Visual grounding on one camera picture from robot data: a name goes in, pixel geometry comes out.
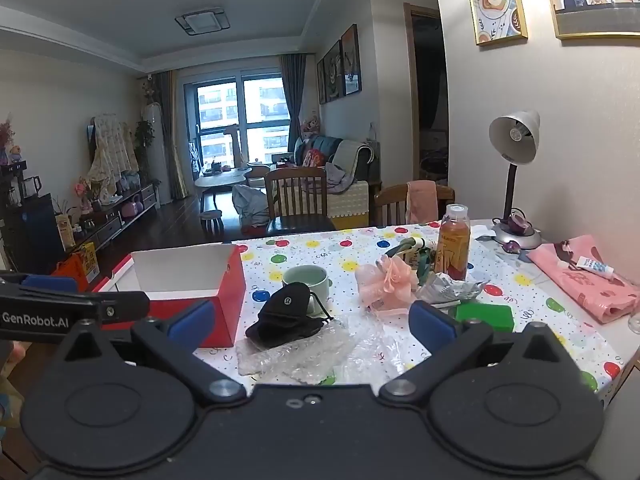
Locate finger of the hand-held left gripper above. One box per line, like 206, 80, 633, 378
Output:
97, 291, 151, 318
0, 270, 81, 295

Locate green sponge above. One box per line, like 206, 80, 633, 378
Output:
455, 302, 515, 333

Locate low TV cabinet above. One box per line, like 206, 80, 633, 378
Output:
65, 182, 162, 256

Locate grey clothes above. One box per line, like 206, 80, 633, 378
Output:
302, 162, 352, 196

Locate grey desk lamp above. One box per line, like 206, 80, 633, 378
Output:
489, 110, 543, 250

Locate printed cloth bag green ribbon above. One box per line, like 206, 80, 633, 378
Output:
382, 237, 441, 281

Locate pale green ceramic cup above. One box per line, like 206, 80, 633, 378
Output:
282, 265, 331, 316

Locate grey curtain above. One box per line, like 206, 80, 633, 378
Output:
280, 52, 307, 153
150, 71, 190, 200

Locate grey cloth pile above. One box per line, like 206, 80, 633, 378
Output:
232, 184, 271, 228

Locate purple ribbon roll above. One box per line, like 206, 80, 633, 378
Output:
509, 212, 536, 235

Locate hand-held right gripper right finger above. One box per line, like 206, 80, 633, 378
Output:
379, 301, 581, 405

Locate yellow box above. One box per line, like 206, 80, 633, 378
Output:
77, 242, 99, 281

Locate white tissue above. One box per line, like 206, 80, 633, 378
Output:
470, 222, 502, 246

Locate gold framed food picture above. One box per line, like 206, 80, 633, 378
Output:
464, 0, 529, 47

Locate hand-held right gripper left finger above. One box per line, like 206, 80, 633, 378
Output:
50, 300, 248, 406

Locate small wooden stool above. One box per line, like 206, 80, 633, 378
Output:
200, 210, 224, 241

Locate green potted plant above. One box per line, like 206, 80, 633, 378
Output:
134, 119, 156, 171

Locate clear plastic bag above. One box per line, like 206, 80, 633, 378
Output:
235, 317, 431, 386

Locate low coffee table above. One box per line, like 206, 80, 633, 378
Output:
194, 167, 271, 211

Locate pink bath loofah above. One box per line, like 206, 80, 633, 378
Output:
375, 255, 420, 306

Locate wooden slat-back chair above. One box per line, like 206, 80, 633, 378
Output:
264, 166, 337, 235

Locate large window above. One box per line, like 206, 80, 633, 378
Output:
184, 67, 291, 171

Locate panda print snack packet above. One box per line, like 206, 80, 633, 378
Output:
415, 272, 488, 308

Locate balloon print tablecloth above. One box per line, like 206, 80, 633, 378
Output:
192, 219, 631, 406

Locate floral cloth cover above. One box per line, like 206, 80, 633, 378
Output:
87, 115, 141, 193

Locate pink towel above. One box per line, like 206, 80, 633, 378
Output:
406, 180, 440, 225

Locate orange bag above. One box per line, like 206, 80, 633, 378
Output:
50, 254, 90, 291

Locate pale pink cloth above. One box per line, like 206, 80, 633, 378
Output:
354, 262, 418, 317

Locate orange drink bottle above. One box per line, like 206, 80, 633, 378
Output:
434, 204, 472, 282

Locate white tower air conditioner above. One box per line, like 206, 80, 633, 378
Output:
142, 102, 172, 206

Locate black cabinet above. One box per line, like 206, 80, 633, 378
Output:
0, 192, 66, 276

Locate wooden door frame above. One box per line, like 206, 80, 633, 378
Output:
404, 2, 449, 186

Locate square ceiling lamp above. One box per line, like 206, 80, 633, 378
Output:
175, 7, 231, 37

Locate sofa with cream cover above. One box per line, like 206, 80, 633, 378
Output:
292, 135, 382, 231

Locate red cardboard box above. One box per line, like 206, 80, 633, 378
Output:
87, 243, 247, 348

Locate white tube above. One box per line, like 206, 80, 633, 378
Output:
575, 256, 618, 281

